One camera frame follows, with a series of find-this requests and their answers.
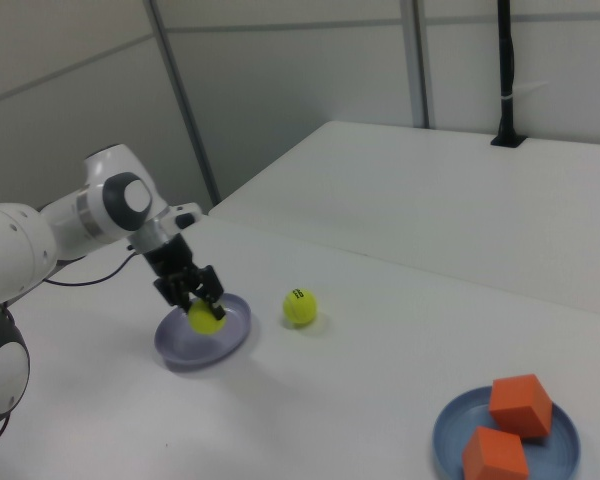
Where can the grey upright partition post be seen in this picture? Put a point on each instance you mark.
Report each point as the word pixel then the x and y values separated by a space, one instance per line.
pixel 416 60

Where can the purple plate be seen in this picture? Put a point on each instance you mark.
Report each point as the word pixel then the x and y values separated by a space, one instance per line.
pixel 200 347

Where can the blue plate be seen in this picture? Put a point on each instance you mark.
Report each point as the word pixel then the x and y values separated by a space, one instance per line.
pixel 447 435

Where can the grey slanted partition post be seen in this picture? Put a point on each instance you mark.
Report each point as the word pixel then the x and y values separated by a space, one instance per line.
pixel 180 85

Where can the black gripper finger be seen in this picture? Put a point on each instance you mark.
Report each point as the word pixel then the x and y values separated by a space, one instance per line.
pixel 212 287
pixel 175 294

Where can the orange cube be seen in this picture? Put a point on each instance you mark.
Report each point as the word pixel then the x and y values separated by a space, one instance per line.
pixel 520 407
pixel 495 455

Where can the black pole with base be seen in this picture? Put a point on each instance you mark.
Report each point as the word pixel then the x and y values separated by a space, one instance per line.
pixel 506 60

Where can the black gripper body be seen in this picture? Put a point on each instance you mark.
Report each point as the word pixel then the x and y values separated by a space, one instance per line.
pixel 172 262

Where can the yellow tennis ball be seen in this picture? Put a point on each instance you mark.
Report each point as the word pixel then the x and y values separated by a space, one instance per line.
pixel 203 322
pixel 300 310

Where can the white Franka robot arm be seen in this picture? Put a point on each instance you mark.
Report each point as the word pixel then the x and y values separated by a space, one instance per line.
pixel 10 250

